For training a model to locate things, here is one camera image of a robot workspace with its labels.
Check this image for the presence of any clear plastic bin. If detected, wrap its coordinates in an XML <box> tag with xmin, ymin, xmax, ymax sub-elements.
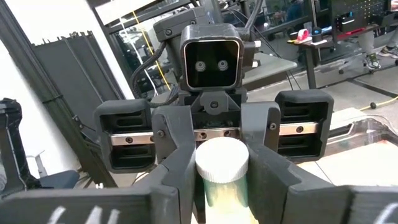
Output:
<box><xmin>325</xmin><ymin>115</ymin><xmax>398</xmax><ymax>156</ymax></box>

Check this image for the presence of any black pegboard panel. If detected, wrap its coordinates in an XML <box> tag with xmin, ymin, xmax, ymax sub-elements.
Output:
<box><xmin>329</xmin><ymin>0</ymin><xmax>389</xmax><ymax>35</ymax></box>

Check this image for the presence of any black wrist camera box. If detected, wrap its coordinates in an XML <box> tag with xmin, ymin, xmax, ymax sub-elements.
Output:
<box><xmin>180</xmin><ymin>23</ymin><xmax>245</xmax><ymax>91</ymax></box>

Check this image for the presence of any yellow extension cable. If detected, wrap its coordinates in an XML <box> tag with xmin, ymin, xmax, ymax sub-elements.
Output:
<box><xmin>359</xmin><ymin>95</ymin><xmax>398</xmax><ymax>112</ymax></box>

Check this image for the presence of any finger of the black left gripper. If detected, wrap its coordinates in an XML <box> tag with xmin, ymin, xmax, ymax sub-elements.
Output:
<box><xmin>151</xmin><ymin>105</ymin><xmax>197</xmax><ymax>166</ymax></box>
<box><xmin>241</xmin><ymin>101</ymin><xmax>282</xmax><ymax>157</ymax></box>

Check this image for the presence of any black aluminium upright post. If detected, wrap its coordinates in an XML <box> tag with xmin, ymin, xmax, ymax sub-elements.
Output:
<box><xmin>0</xmin><ymin>0</ymin><xmax>118</xmax><ymax>188</ymax></box>

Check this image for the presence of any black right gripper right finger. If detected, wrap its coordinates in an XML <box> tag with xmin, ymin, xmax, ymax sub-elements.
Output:
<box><xmin>248</xmin><ymin>144</ymin><xmax>398</xmax><ymax>224</ymax></box>

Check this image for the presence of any person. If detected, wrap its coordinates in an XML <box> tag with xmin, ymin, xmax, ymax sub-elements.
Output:
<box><xmin>284</xmin><ymin>0</ymin><xmax>310</xmax><ymax>24</ymax></box>
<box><xmin>356</xmin><ymin>18</ymin><xmax>398</xmax><ymax>71</ymax></box>

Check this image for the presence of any green medicine bottle white cap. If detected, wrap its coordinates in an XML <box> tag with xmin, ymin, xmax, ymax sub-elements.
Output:
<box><xmin>195</xmin><ymin>136</ymin><xmax>249</xmax><ymax>224</ymax></box>

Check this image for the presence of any thin yellow cable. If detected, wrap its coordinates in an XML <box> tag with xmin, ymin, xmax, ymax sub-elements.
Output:
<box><xmin>131</xmin><ymin>11</ymin><xmax>172</xmax><ymax>91</ymax></box>

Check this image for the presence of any black cylinder speaker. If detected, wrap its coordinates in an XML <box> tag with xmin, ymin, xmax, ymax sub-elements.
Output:
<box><xmin>312</xmin><ymin>27</ymin><xmax>323</xmax><ymax>44</ymax></box>

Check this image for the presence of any dark side table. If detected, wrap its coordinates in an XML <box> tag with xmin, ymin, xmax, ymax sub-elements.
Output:
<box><xmin>287</xmin><ymin>30</ymin><xmax>343</xmax><ymax>90</ymax></box>

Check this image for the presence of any black braided cable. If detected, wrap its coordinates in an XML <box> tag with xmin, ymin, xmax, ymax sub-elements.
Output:
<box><xmin>130</xmin><ymin>40</ymin><xmax>181</xmax><ymax>108</ymax></box>

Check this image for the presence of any red tape dispenser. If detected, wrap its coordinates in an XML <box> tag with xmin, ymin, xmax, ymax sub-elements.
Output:
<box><xmin>297</xmin><ymin>28</ymin><xmax>311</xmax><ymax>42</ymax></box>

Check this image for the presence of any grey desk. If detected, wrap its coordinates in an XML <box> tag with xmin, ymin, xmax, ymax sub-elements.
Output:
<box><xmin>242</xmin><ymin>52</ymin><xmax>298</xmax><ymax>91</ymax></box>

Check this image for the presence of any dark grey divider panel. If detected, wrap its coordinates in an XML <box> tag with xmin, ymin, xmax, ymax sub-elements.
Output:
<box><xmin>32</xmin><ymin>30</ymin><xmax>125</xmax><ymax>138</ymax></box>

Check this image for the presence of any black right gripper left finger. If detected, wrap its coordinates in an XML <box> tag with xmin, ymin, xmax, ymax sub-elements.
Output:
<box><xmin>0</xmin><ymin>144</ymin><xmax>197</xmax><ymax>224</ymax></box>

